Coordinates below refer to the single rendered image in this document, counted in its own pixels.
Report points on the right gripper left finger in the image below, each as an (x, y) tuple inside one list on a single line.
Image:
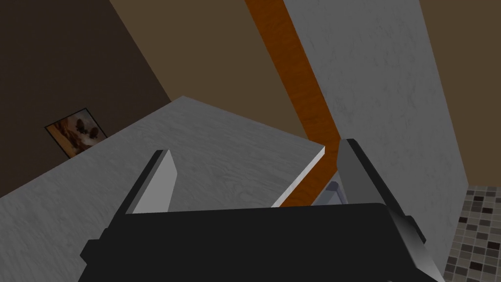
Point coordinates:
[(154, 192)]

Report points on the framed brown wall picture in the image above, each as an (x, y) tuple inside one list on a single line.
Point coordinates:
[(76, 133)]

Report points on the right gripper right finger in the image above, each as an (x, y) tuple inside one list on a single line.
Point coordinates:
[(358, 180)]

